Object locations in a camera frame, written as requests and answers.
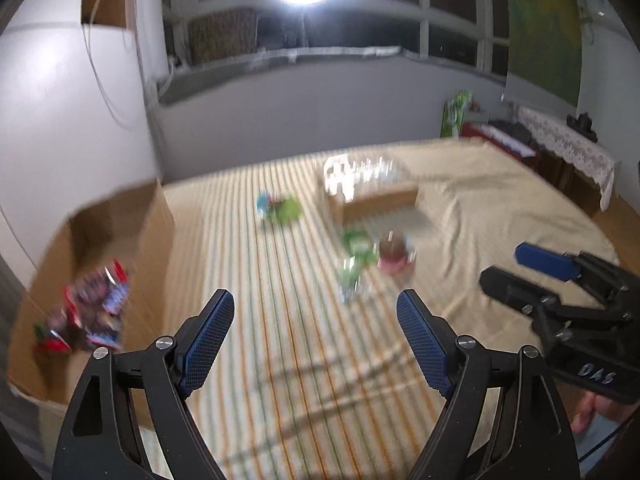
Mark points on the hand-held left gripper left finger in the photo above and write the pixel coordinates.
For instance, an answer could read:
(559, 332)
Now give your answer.
(207, 345)

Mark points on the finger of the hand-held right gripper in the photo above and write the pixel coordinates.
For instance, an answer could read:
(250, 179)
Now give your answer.
(545, 260)
(505, 285)

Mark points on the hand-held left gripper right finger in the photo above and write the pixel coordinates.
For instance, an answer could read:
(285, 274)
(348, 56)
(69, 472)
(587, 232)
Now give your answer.
(425, 345)

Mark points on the clear green snack packet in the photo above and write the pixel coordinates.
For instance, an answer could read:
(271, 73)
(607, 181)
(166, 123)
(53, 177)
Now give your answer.
(350, 280)

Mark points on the dark chocolate bar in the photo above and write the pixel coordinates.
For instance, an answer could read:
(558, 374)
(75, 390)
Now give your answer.
(100, 300)

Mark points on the clear biscuit pack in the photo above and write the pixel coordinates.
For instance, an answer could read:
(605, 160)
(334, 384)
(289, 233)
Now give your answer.
(375, 200)

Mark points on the green candy packet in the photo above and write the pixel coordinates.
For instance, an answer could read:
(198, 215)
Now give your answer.
(285, 210)

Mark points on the brown cardboard box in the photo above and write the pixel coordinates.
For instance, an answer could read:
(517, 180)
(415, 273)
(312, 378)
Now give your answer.
(100, 230)

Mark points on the person's right hand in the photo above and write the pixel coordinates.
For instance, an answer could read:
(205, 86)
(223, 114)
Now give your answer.
(585, 412)

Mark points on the wooden sideboard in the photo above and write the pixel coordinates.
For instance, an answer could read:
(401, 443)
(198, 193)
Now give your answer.
(555, 170)

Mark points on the side table with lace cloth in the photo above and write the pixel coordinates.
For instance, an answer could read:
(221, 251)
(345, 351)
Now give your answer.
(565, 140)

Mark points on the dark cloth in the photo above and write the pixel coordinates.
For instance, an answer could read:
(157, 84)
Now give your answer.
(510, 130)

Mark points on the dark figurine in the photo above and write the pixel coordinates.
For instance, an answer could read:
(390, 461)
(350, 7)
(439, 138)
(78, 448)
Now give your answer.
(582, 122)

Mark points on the red box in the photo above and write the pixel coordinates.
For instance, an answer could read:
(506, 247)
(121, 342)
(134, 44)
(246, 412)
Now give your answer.
(480, 132)

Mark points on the green paper bag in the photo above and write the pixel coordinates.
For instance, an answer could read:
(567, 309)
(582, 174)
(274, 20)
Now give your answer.
(455, 115)

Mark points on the white framed window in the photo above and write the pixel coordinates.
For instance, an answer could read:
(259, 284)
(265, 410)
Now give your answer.
(450, 45)

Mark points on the white wardrobe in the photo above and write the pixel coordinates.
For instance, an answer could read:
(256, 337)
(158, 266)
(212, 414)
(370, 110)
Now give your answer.
(50, 110)

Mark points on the leopard print cushion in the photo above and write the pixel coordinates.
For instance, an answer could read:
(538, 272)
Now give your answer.
(220, 35)

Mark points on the green wall poster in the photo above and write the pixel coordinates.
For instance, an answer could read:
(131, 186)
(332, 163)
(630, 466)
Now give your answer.
(545, 25)

